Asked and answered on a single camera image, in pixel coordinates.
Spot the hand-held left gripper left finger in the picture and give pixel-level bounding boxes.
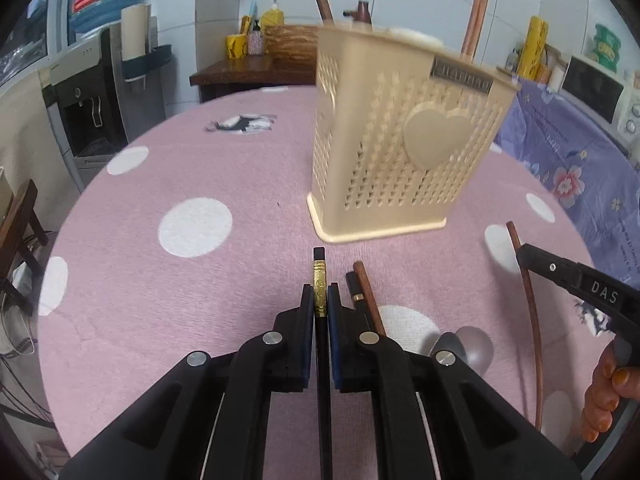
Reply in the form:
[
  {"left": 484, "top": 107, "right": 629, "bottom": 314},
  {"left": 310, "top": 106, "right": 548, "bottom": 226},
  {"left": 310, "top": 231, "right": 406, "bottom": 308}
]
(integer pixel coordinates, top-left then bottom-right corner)
[{"left": 60, "top": 282, "right": 317, "bottom": 480}]

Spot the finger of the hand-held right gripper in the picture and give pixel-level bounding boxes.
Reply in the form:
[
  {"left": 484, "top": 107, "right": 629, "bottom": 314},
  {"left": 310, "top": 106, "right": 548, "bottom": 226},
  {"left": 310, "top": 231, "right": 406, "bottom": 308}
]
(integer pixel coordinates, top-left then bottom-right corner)
[{"left": 515, "top": 242, "right": 640, "bottom": 319}]

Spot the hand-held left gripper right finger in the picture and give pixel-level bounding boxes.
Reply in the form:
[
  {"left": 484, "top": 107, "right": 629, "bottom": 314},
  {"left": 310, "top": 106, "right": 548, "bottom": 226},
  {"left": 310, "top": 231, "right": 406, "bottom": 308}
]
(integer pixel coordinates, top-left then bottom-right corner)
[{"left": 327, "top": 282, "right": 583, "bottom": 480}]

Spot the black chopstick with gold band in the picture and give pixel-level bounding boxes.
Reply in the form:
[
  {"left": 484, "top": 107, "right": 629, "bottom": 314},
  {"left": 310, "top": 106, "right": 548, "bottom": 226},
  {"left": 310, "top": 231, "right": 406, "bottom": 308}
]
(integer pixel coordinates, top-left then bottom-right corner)
[{"left": 312, "top": 246, "right": 334, "bottom": 480}]

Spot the cream perforated utensil holder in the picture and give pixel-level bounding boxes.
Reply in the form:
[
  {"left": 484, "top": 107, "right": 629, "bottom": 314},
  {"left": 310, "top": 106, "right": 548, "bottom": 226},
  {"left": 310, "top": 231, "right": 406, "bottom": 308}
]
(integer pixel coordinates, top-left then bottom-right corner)
[{"left": 306, "top": 22, "right": 521, "bottom": 245}]

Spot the person's right hand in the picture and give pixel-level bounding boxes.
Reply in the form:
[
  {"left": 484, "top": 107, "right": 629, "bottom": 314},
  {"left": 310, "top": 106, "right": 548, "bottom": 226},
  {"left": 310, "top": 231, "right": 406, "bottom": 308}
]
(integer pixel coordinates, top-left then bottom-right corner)
[{"left": 579, "top": 345, "right": 632, "bottom": 443}]

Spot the purple floral cloth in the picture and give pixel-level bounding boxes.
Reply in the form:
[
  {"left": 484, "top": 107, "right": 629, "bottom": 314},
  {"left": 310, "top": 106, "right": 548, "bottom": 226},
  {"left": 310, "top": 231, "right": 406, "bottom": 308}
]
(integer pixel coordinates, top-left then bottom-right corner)
[{"left": 492, "top": 77, "right": 640, "bottom": 287}]

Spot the small round steel spoon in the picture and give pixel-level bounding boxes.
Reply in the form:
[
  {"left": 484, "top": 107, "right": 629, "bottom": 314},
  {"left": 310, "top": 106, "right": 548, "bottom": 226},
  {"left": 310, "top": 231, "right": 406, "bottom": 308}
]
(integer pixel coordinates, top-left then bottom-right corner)
[{"left": 452, "top": 326, "right": 495, "bottom": 376}]

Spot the pink polka dot tablecloth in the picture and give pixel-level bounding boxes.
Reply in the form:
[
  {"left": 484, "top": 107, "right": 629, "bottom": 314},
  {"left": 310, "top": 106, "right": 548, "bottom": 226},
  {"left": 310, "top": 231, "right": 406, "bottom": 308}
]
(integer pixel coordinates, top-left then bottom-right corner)
[{"left": 37, "top": 85, "right": 621, "bottom": 480}]

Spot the white microwave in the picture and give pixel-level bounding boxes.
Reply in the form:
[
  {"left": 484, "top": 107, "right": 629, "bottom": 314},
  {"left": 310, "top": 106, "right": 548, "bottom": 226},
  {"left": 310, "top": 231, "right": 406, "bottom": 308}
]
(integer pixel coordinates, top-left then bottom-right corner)
[{"left": 559, "top": 54, "right": 640, "bottom": 142}]

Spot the yellow roll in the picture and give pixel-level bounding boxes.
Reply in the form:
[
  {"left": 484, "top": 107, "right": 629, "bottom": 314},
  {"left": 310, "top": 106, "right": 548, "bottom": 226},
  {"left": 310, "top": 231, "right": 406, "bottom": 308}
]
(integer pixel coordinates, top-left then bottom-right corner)
[{"left": 517, "top": 16, "right": 549, "bottom": 84}]

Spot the wooden counter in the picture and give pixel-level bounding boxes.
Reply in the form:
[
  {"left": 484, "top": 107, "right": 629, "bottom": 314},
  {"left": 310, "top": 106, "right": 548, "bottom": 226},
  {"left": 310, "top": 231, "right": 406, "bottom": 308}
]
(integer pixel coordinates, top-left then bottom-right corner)
[{"left": 189, "top": 54, "right": 321, "bottom": 104}]

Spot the woven basin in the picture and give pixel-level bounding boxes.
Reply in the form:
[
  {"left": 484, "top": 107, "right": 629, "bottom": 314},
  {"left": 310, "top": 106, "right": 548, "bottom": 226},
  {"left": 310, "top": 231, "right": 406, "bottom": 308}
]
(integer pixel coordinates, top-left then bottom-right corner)
[{"left": 262, "top": 22, "right": 326, "bottom": 57}]

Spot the yellow mug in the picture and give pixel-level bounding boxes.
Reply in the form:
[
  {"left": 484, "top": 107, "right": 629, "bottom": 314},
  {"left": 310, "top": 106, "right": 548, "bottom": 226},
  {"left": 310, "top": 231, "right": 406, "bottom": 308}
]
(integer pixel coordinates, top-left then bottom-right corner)
[{"left": 226, "top": 32, "right": 250, "bottom": 60}]

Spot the floral pump bottle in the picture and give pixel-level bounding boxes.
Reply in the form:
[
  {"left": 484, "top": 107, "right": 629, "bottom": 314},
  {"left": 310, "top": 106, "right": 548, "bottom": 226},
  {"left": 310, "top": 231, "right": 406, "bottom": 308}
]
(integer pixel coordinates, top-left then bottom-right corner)
[{"left": 247, "top": 20, "right": 266, "bottom": 56}]

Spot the wooden stool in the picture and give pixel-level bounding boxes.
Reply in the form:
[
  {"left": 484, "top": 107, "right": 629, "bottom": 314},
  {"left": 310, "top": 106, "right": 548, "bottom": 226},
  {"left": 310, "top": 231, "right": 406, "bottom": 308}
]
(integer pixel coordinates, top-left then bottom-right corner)
[{"left": 0, "top": 179, "right": 52, "bottom": 317}]

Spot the teal cup holder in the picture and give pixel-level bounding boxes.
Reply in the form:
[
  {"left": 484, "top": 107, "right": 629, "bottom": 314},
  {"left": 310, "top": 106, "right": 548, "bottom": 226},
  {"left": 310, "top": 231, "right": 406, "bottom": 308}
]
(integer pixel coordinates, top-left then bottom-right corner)
[{"left": 122, "top": 44, "right": 174, "bottom": 84}]

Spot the brown faucet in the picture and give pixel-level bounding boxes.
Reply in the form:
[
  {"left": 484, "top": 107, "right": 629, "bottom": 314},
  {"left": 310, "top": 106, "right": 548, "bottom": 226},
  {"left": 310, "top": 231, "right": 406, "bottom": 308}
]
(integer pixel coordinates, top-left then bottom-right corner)
[{"left": 343, "top": 1, "right": 374, "bottom": 25}]

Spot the yellow soap dispenser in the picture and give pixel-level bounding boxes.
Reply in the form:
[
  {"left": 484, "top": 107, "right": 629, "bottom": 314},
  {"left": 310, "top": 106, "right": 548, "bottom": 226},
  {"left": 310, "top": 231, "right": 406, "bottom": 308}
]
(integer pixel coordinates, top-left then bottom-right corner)
[{"left": 260, "top": 0, "right": 286, "bottom": 27}]

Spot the water dispenser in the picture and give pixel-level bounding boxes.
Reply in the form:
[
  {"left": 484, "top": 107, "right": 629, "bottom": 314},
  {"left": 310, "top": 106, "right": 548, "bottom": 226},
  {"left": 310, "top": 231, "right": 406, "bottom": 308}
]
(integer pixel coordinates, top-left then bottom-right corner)
[{"left": 49, "top": 25, "right": 127, "bottom": 162}]

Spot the stack of paper cups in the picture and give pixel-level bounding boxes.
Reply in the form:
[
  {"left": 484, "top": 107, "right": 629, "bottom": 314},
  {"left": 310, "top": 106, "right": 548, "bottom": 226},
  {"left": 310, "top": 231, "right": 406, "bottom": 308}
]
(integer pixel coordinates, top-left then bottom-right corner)
[{"left": 121, "top": 2, "right": 151, "bottom": 59}]

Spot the window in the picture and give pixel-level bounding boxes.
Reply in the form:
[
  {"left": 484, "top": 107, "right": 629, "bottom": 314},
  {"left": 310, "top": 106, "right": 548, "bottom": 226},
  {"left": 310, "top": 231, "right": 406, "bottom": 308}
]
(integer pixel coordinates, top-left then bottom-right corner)
[{"left": 0, "top": 0, "right": 77, "bottom": 87}]

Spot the black chopstick with gold ring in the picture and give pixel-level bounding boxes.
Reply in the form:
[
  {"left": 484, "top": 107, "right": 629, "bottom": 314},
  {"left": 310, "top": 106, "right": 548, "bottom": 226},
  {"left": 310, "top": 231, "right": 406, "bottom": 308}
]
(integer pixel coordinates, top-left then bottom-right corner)
[{"left": 345, "top": 271, "right": 374, "bottom": 333}]

